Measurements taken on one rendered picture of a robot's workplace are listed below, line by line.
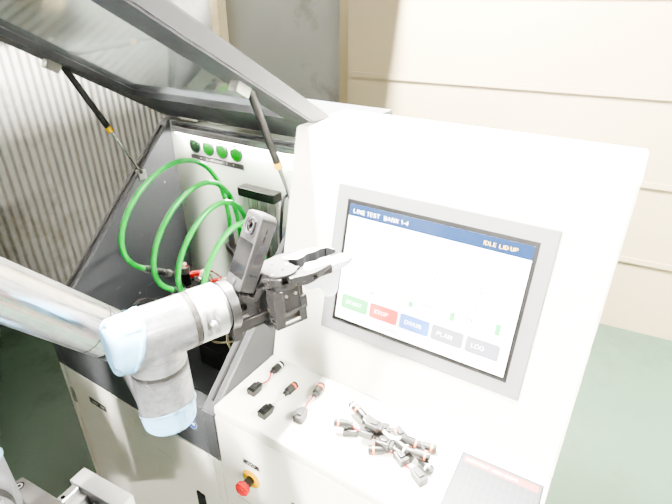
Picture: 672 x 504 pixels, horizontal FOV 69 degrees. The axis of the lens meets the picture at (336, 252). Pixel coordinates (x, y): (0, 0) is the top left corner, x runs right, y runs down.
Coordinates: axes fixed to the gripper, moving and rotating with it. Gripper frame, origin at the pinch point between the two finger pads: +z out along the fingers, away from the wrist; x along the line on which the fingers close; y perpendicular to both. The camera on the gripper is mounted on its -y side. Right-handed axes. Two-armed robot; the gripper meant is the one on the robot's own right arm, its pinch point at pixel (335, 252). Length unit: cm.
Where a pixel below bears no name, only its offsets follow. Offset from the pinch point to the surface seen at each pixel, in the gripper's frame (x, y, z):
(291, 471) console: -15, 53, -6
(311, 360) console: -31, 41, 11
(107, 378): -77, 51, -29
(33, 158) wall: -297, 14, -13
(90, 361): -83, 47, -31
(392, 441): -0.8, 45.4, 10.5
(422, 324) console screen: -5.5, 25.6, 24.6
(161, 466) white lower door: -65, 78, -23
